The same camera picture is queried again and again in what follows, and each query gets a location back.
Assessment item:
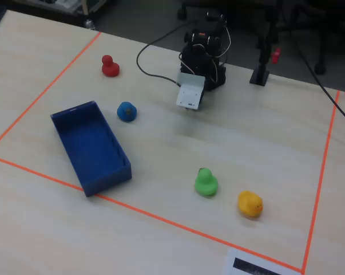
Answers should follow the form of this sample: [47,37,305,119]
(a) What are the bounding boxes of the red rubber duck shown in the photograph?
[101,54,121,77]

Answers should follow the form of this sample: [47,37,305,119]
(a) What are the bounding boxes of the blue rubber duck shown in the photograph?
[116,101,138,123]

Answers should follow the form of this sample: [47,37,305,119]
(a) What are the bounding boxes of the green rubber duck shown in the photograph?
[194,167,219,197]

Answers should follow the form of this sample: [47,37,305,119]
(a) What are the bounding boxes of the blue plastic box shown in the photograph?
[50,100,132,198]

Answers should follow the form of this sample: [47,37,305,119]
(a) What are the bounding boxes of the yellow rubber duck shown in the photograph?
[237,190,264,219]

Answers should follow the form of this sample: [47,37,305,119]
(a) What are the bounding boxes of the orange tape strip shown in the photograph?
[0,32,101,152]
[0,154,304,273]
[302,90,341,273]

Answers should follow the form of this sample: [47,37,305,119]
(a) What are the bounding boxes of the black stand with red clamp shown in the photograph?
[249,0,282,87]

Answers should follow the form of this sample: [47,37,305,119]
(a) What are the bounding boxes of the white paper with black bar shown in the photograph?
[221,248,302,275]

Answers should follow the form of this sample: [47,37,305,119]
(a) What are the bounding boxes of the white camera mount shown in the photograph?
[176,72,206,111]

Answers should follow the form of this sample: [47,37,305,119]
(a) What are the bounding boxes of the black camera cable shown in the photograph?
[136,22,190,87]

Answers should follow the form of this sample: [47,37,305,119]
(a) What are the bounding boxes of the long black cable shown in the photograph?
[286,17,345,129]

